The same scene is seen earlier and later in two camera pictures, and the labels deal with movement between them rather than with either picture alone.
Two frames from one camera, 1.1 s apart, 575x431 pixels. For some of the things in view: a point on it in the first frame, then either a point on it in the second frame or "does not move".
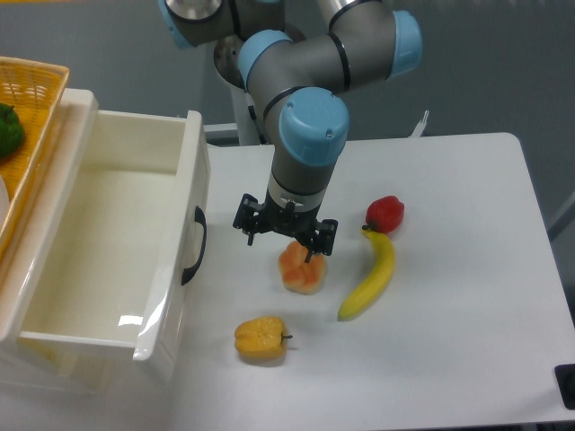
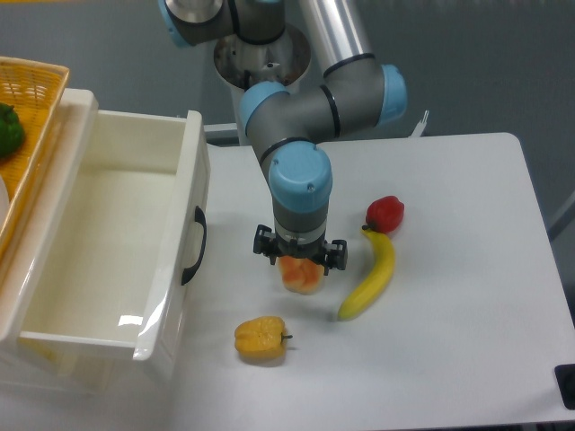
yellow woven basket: (37, 91) does not move
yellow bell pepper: (260, 338) does not move
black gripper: (313, 233) -> (331, 255)
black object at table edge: (565, 379) does not move
